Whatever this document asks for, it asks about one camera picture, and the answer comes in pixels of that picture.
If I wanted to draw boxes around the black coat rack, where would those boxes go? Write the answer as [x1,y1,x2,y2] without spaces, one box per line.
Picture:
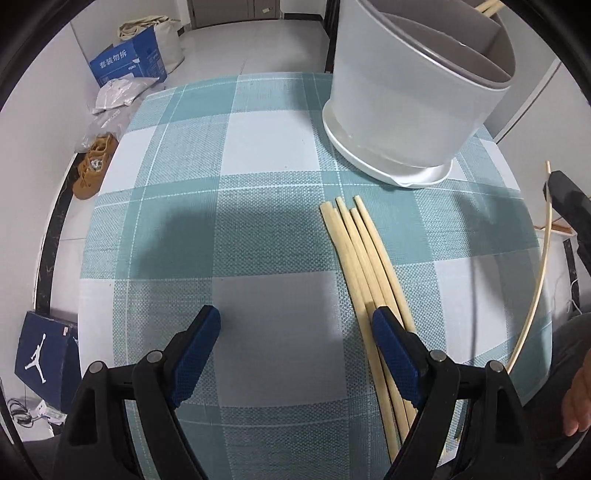
[322,0,340,73]

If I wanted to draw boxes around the white power strip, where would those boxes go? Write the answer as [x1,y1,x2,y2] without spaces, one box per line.
[9,399,68,428]

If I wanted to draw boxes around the white woven sack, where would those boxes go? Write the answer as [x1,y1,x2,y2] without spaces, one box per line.
[117,15,185,75]

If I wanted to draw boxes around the blue cardboard box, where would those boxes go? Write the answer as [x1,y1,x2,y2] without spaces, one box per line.
[89,25,168,88]

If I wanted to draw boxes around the whitish plastic parcel bag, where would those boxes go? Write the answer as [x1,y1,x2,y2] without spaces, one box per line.
[91,76,160,114]

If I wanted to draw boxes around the white utensil holder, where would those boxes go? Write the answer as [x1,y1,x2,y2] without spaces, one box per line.
[322,0,515,190]

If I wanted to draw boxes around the blue shoe box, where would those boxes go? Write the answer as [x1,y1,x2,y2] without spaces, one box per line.
[14,311,81,414]

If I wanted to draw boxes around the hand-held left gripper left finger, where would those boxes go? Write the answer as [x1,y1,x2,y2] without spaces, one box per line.
[54,305,222,480]

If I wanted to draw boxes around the person's dark trousers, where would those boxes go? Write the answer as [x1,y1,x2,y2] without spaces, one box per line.
[526,311,591,480]

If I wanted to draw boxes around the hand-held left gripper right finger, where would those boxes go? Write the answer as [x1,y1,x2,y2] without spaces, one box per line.
[372,307,536,480]

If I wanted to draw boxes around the grey plastic parcel bag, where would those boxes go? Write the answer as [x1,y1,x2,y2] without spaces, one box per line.
[74,108,134,153]

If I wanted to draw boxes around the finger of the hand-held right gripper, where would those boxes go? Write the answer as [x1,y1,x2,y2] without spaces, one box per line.
[544,170,591,241]

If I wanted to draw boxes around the teal plaid tablecloth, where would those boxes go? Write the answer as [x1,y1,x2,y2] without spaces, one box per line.
[76,71,555,480]

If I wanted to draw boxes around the bunch of wooden chopsticks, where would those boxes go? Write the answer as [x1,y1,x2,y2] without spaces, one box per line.
[320,195,444,464]

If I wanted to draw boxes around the grey door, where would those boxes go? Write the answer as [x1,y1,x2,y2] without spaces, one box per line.
[187,0,287,31]

